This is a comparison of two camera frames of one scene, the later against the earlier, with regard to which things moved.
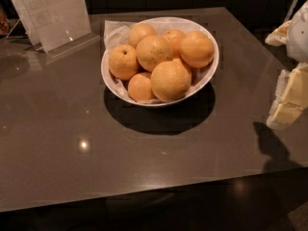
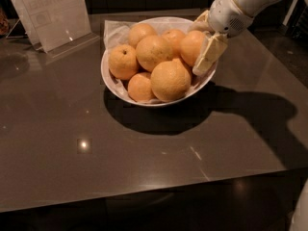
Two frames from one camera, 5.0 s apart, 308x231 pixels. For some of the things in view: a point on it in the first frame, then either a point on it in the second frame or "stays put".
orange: (196, 49) stays put
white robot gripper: (298, 38) to (225, 14)
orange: (153, 50) stays put
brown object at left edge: (4, 23) stays put
